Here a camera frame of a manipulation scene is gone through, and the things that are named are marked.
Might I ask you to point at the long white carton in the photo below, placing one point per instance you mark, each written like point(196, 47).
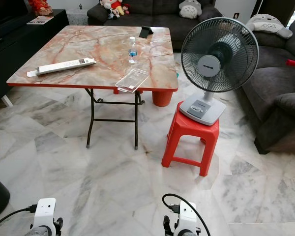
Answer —
point(64, 66)

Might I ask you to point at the cartoon boy plush doll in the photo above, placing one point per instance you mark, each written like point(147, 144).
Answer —
point(114, 7)

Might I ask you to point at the dark grey recliner sofa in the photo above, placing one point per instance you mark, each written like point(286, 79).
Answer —
point(275, 93)

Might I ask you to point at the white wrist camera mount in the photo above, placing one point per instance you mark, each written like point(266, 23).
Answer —
point(46, 212)
point(187, 219)

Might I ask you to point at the large grey Totoro cushion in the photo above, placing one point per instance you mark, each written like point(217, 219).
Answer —
point(268, 24)

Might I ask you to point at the red plastic stool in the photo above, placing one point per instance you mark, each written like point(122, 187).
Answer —
point(187, 132)

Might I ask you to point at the black phone stand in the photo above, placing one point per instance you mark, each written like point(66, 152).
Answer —
point(146, 31)

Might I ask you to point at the dark grey long sofa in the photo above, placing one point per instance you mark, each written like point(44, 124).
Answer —
point(152, 14)

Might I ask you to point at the orange plastic bucket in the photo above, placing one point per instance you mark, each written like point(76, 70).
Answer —
point(162, 98)

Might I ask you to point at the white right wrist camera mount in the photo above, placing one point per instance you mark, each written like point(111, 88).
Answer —
point(187, 219)

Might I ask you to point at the small grey Totoro plush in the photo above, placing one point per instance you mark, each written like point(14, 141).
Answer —
point(190, 9)

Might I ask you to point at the clear plastic water bottle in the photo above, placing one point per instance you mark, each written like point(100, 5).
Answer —
point(132, 51)

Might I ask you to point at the red festive figurine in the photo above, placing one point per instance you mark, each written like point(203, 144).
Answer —
point(41, 7)

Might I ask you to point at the white red booklet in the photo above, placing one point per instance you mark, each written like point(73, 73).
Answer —
point(40, 20)

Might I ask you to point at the grey table fan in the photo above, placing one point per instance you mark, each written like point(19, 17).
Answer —
point(219, 54)

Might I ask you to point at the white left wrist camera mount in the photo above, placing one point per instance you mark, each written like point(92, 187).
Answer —
point(46, 212)

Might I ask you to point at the black TV cabinet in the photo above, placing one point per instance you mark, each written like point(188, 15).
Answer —
point(19, 49)

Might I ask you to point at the marble top folding table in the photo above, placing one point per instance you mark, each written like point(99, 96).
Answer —
point(93, 49)

